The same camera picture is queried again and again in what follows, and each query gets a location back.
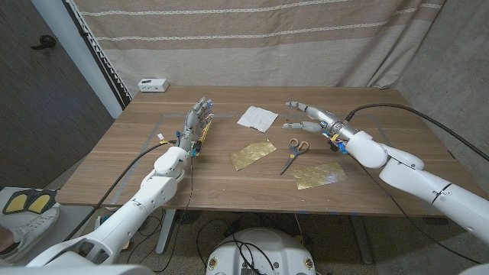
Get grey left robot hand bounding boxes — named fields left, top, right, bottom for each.
left=175, top=95, right=214, bottom=156

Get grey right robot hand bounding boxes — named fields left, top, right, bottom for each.
left=281, top=101, right=361, bottom=145

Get grey orange-handled scissors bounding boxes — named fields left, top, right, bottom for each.
left=279, top=137, right=310, bottom=176

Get white tissue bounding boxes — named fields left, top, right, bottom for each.
left=236, top=105, right=279, bottom=134

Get yellow new driver sticker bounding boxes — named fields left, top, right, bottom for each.
left=193, top=116, right=213, bottom=157

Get grey tape outline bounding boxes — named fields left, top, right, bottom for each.
left=109, top=112, right=437, bottom=216

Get gold foil tape sheet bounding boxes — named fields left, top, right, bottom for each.
left=292, top=162, right=348, bottom=191
left=228, top=139, right=277, bottom=172

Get white power strip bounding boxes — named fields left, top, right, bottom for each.
left=138, top=78, right=170, bottom=93

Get white table leg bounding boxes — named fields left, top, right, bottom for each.
left=155, top=209, right=177, bottom=256

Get black curtain edge strip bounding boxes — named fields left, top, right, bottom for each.
left=63, top=0, right=134, bottom=110

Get grey table leg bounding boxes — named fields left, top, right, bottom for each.
left=349, top=215, right=374, bottom=265

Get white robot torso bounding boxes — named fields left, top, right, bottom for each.
left=205, top=228, right=317, bottom=275

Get dark wooden door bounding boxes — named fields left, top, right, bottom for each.
left=0, top=0, right=115, bottom=190

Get yellow black foot pedal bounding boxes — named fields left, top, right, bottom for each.
left=2, top=189, right=31, bottom=215
left=27, top=189, right=57, bottom=215

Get white sneaker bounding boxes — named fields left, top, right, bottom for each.
left=0, top=207, right=61, bottom=264

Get person bare ankle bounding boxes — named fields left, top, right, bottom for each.
left=0, top=225, right=15, bottom=253

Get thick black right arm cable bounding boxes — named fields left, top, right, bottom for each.
left=345, top=102, right=489, bottom=162

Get white door frame post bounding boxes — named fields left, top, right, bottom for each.
left=30, top=0, right=124, bottom=119

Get black door handle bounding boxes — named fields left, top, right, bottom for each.
left=30, top=34, right=57, bottom=50

